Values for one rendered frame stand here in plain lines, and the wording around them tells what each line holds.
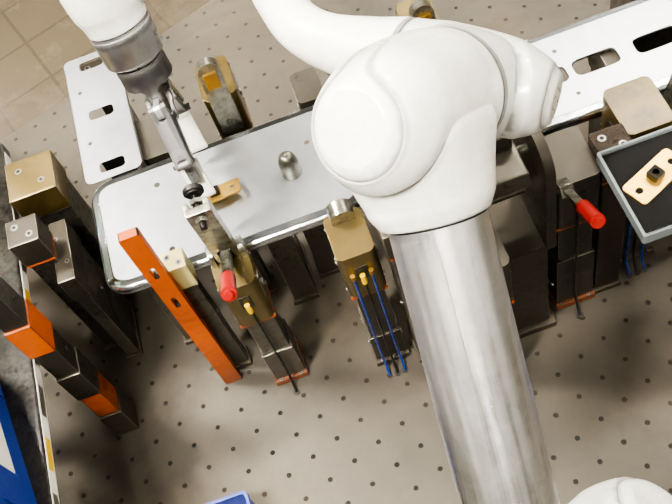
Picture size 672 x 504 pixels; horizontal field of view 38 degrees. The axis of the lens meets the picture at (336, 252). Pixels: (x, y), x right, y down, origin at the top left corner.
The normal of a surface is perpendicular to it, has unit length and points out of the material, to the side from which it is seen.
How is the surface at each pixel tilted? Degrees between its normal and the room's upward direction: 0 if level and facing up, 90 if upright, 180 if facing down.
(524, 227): 0
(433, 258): 45
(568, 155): 0
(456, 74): 52
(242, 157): 0
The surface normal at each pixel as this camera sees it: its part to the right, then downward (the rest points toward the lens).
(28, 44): -0.19, -0.49
